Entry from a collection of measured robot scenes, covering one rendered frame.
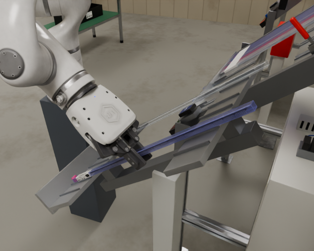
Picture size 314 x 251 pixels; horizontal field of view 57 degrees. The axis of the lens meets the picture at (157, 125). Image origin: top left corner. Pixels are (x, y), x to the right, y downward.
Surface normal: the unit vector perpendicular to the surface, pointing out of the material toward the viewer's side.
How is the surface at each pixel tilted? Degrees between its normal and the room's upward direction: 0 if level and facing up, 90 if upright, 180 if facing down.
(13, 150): 0
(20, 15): 56
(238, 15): 90
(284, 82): 90
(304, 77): 90
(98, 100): 37
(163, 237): 90
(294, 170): 0
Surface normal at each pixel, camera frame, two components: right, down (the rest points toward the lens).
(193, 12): -0.32, 0.56
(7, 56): -0.10, 0.23
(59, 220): 0.00, -0.81
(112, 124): 0.54, -0.43
